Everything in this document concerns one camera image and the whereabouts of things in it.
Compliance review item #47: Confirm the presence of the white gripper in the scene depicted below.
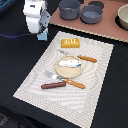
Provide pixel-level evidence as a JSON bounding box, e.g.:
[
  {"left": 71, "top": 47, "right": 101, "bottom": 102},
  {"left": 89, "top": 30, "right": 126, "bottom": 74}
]
[{"left": 23, "top": 0, "right": 50, "bottom": 33}]

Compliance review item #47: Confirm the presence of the yellow toy bread loaf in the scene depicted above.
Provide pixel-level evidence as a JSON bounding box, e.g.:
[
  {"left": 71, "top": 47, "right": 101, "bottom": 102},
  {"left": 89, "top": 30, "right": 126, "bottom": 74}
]
[{"left": 61, "top": 38, "right": 80, "bottom": 48}]

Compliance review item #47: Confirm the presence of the white and blue toy fish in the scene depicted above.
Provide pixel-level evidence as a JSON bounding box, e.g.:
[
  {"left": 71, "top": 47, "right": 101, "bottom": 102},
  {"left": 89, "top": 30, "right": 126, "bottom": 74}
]
[{"left": 59, "top": 60, "right": 81, "bottom": 67}]

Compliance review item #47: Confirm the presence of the brown toy sausage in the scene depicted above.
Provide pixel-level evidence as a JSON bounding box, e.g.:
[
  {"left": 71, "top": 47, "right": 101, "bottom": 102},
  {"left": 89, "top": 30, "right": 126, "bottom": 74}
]
[{"left": 41, "top": 82, "right": 66, "bottom": 89}]

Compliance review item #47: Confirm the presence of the light blue milk carton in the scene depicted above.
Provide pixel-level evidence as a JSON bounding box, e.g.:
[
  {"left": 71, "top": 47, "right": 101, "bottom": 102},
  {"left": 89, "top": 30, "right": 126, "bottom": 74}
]
[{"left": 37, "top": 29, "right": 48, "bottom": 41}]

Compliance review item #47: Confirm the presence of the tall grey pot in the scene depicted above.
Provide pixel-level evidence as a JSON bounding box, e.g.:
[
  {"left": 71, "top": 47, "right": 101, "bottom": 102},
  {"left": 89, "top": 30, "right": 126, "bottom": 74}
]
[{"left": 59, "top": 0, "right": 80, "bottom": 20}]

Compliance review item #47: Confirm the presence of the low grey pot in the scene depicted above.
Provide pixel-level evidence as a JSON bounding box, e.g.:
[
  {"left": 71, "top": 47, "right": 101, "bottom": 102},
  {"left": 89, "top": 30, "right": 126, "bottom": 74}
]
[{"left": 81, "top": 5, "right": 103, "bottom": 24}]

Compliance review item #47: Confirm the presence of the round beige plate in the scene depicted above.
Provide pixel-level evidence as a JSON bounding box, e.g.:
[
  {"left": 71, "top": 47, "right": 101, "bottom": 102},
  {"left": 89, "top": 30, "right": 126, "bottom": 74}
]
[{"left": 55, "top": 55, "right": 83, "bottom": 78}]

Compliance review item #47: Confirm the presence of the beige bowl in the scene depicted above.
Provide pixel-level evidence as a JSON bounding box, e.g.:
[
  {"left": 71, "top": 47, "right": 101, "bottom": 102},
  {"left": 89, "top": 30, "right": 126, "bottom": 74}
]
[{"left": 118, "top": 4, "right": 128, "bottom": 30}]

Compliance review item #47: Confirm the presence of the woven beige placemat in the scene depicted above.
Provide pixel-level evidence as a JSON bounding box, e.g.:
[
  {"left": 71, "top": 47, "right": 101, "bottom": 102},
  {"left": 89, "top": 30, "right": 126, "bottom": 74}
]
[{"left": 14, "top": 31, "right": 113, "bottom": 128}]

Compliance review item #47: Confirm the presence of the knife with wooden handle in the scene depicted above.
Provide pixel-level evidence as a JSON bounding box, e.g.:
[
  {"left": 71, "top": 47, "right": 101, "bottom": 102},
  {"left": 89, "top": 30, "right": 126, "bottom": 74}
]
[{"left": 58, "top": 49, "right": 97, "bottom": 63}]

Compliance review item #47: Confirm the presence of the fork with wooden handle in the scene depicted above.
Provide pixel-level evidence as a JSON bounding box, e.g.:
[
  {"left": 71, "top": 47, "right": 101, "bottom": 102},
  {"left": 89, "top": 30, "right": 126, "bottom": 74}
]
[{"left": 45, "top": 71, "right": 85, "bottom": 89}]

